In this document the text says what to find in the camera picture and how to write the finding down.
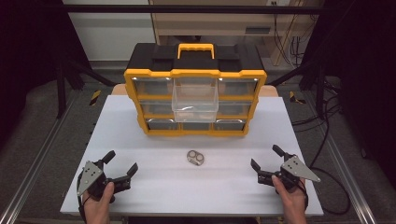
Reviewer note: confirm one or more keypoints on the black curtain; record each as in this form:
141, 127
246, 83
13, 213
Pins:
28, 62
367, 77

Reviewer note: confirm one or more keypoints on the person's right hand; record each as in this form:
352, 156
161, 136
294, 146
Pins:
294, 207

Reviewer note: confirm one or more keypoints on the black horizontal frame bar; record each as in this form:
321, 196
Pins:
186, 8

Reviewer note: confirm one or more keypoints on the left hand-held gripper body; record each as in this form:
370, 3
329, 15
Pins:
93, 182

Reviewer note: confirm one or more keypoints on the yellow black hazard tape marker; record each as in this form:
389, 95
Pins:
95, 97
295, 98

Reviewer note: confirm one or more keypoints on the clear plastic drawer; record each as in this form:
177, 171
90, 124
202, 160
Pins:
195, 104

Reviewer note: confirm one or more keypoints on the aluminium floor rail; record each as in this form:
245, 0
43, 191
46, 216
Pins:
351, 177
34, 174

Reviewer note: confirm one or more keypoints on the black metal stand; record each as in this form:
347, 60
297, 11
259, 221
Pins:
62, 90
319, 90

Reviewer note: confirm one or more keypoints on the yellow black organizer cabinet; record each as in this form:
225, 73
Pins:
199, 60

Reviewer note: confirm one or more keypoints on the small metal part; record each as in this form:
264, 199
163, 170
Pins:
195, 158

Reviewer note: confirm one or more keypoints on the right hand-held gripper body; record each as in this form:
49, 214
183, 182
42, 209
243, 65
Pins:
295, 169

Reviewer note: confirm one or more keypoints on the person's left hand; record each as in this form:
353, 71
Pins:
98, 210

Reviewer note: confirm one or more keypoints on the set of closed clear drawers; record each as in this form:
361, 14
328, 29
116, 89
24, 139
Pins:
152, 87

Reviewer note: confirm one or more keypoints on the light wooden desk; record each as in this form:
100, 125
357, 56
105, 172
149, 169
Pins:
218, 25

